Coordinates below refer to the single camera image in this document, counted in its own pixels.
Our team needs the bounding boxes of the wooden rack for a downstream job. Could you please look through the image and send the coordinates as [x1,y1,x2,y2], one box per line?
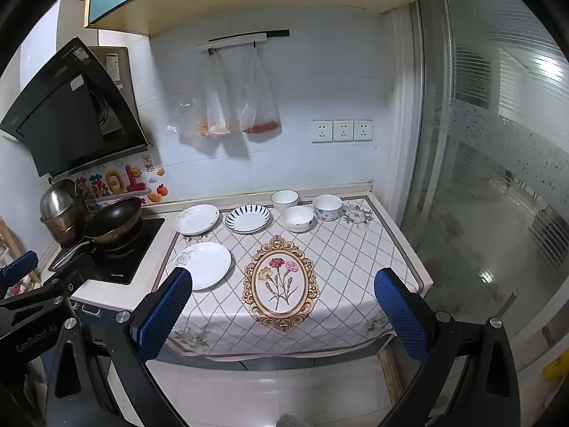
[0,217,42,286]

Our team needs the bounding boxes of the wall hook rail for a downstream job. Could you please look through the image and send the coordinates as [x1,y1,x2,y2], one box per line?
[196,30,289,52]

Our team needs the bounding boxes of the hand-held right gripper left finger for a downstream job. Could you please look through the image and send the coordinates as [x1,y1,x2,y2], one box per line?
[44,267,196,427]

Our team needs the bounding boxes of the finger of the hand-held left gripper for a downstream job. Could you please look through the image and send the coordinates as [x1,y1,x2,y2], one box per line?
[0,250,40,298]
[0,253,97,317]

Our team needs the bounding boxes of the colourful wall stickers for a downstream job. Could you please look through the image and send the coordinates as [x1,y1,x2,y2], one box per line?
[73,155,168,209]

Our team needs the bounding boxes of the blue striped plate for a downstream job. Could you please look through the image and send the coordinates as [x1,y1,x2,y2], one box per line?
[225,204,272,234]

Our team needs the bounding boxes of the black induction cooktop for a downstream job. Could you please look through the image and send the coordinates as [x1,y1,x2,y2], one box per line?
[49,217,165,286]

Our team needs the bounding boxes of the plastic bag with orange contents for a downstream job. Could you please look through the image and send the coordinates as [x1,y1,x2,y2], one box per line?
[205,51,232,139]

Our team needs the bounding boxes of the floral diamond pattern tablecloth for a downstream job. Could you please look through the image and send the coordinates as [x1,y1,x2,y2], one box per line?
[151,194,421,362]

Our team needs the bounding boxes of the dark frying pan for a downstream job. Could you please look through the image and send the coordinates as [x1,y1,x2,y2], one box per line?
[49,197,144,273]

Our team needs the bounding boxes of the plastic bag with red contents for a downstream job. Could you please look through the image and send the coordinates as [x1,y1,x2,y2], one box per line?
[237,47,282,135]

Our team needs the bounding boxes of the yellow object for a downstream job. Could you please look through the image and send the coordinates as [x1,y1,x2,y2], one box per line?
[544,356,568,381]

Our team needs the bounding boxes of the clear plastic bag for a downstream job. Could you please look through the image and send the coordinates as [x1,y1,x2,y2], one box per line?
[177,93,209,139]

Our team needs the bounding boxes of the black range hood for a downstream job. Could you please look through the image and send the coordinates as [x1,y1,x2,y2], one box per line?
[0,37,152,178]

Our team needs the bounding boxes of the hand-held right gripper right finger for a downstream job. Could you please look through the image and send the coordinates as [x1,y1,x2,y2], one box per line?
[374,268,522,427]

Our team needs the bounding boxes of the floral print bowl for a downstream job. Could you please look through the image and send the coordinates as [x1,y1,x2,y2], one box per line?
[312,194,343,222]

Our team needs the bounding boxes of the small white floral plate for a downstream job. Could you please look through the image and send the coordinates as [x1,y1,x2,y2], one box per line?
[173,204,220,236]

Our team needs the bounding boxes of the plain white bowl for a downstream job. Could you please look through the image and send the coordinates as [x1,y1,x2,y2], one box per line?
[283,206,315,233]

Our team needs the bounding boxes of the stainless steel pot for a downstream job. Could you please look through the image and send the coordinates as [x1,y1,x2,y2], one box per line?
[39,179,90,248]

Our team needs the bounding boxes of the white bowl with dark rim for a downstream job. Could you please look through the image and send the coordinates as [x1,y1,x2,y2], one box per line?
[271,190,299,215]

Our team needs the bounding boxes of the large white plate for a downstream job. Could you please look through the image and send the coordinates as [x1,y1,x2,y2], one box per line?
[176,242,233,291]

